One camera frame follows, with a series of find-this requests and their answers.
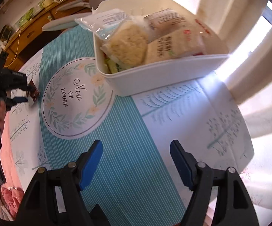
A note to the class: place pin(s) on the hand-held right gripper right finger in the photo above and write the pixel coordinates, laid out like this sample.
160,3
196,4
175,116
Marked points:
183,167

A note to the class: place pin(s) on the yellow rice cracker packet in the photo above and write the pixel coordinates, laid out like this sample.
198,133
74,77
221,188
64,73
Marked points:
126,42

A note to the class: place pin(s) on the printed blue white tablecloth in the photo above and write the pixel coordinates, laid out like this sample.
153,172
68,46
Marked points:
131,150

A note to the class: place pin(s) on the white packet green mark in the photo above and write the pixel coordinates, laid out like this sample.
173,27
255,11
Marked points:
173,47

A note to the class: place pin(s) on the green picture cards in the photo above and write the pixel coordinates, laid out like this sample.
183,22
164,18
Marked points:
29,14

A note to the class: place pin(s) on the green white snack packet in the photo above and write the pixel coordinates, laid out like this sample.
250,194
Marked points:
113,67

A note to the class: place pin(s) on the small dark candy packet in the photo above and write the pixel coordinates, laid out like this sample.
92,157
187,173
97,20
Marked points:
33,94

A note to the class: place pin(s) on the pink blanket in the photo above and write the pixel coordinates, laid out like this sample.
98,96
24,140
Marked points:
11,193

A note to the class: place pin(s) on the large white blue packet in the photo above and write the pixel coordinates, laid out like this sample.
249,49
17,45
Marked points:
107,18

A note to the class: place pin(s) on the wooden desk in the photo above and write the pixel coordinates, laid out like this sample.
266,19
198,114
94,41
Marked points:
32,33

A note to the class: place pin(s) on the white plastic storage box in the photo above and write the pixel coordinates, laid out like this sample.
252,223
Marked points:
161,75

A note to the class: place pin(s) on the dark patterned pouch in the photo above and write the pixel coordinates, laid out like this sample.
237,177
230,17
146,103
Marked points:
5,33

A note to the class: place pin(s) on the window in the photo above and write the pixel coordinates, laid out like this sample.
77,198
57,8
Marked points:
271,9

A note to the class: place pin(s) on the translucent bread packet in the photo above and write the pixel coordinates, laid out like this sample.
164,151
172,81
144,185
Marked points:
166,20

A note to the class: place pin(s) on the white packet red mark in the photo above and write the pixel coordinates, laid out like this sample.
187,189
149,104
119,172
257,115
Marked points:
197,28

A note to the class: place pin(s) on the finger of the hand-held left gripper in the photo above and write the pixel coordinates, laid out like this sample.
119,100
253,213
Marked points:
20,81
18,100

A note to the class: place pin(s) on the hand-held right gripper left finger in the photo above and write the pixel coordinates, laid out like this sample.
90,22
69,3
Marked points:
91,164

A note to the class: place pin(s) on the white power strip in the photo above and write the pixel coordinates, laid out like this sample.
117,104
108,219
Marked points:
1,45

